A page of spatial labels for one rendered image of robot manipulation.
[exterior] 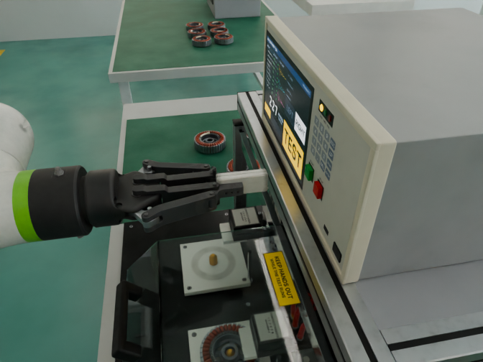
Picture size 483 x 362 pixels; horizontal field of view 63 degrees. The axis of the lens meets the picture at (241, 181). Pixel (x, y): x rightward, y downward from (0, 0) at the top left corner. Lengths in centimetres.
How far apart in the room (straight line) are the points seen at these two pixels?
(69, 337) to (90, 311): 13
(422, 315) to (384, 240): 10
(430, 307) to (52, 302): 174
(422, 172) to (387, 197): 4
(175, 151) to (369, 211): 105
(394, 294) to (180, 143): 108
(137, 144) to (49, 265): 95
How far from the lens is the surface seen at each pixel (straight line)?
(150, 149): 144
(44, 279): 215
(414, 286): 54
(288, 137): 66
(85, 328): 190
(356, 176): 43
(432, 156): 43
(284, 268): 59
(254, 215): 88
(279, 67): 68
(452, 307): 54
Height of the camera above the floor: 151
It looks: 37 degrees down
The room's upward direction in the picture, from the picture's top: straight up
